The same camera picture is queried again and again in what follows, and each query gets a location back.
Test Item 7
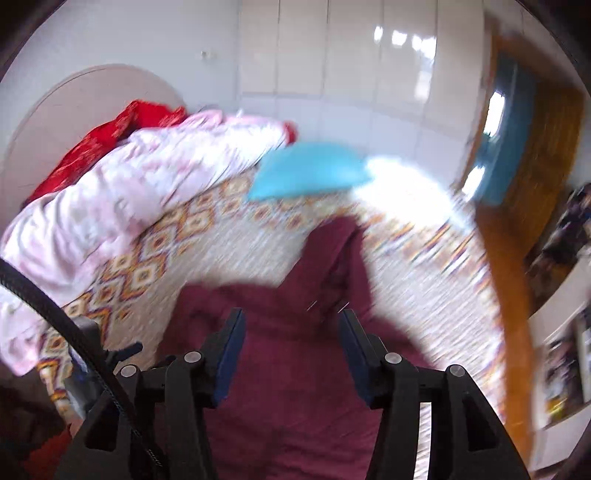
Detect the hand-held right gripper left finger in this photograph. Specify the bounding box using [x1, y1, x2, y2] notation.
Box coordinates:
[53, 308, 247, 480]

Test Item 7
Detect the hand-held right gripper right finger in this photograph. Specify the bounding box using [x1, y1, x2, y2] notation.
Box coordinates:
[338, 308, 532, 480]

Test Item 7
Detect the maroon quilt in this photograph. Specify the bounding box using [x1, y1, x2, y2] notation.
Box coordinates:
[154, 216, 462, 480]

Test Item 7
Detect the shelf rack with clothes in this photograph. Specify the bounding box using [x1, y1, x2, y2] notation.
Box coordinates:
[526, 182, 591, 296]

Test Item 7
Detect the diamond patterned bed cover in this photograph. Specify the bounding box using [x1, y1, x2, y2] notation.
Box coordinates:
[37, 171, 509, 416]

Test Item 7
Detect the pink floral duvet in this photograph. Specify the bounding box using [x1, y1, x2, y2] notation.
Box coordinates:
[0, 111, 296, 377]

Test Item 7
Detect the white pillow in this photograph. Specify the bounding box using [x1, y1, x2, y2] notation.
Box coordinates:
[365, 154, 476, 232]

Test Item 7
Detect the teal pillow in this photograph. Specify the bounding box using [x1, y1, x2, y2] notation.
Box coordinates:
[247, 141, 370, 201]

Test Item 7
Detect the white shelf unit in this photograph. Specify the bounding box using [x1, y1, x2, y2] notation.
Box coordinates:
[526, 263, 591, 472]

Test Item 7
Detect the red patterned cloth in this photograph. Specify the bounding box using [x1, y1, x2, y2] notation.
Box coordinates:
[25, 99, 298, 204]

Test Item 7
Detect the rounded beige headboard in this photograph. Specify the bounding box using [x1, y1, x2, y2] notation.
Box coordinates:
[0, 65, 188, 204]

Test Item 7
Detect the teal curtain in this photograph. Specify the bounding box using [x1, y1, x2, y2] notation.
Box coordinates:
[475, 55, 536, 208]

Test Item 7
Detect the wooden door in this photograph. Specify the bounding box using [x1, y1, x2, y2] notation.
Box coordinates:
[457, 34, 585, 296]

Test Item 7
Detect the white glossy wardrobe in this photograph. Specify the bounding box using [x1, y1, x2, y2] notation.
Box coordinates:
[238, 0, 497, 185]

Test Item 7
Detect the black braided cable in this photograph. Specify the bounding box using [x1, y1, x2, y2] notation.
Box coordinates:
[0, 257, 164, 480]

